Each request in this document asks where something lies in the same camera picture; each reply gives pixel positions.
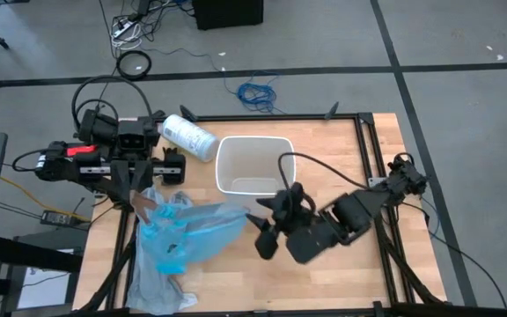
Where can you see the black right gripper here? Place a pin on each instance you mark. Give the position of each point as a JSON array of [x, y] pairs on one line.
[[306, 233]]

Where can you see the black computer tower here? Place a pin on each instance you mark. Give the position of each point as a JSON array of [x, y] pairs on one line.
[[227, 13]]

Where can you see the black power adapter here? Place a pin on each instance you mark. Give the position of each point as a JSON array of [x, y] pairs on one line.
[[57, 218]]

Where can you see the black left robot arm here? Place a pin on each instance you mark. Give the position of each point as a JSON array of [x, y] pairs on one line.
[[97, 127]]

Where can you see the grey plastic shopping bag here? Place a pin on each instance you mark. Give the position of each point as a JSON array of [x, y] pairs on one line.
[[152, 290]]

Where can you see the white power strip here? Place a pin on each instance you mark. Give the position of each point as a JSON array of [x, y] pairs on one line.
[[123, 28]]

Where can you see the translucent blue trash bag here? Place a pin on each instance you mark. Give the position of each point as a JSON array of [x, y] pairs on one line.
[[192, 229]]

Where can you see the white plastic trash bin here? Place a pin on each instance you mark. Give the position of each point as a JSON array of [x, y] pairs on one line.
[[253, 158]]

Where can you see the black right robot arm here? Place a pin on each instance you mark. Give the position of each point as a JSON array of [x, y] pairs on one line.
[[368, 207]]

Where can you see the white wipes canister green label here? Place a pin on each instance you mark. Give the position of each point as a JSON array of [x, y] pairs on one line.
[[189, 136]]

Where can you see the black aluminium table frame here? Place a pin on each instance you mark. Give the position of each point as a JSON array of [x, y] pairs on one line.
[[280, 118]]

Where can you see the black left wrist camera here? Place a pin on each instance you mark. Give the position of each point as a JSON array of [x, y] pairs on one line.
[[134, 134]]

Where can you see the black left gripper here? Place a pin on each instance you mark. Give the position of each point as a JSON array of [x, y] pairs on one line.
[[174, 167]]

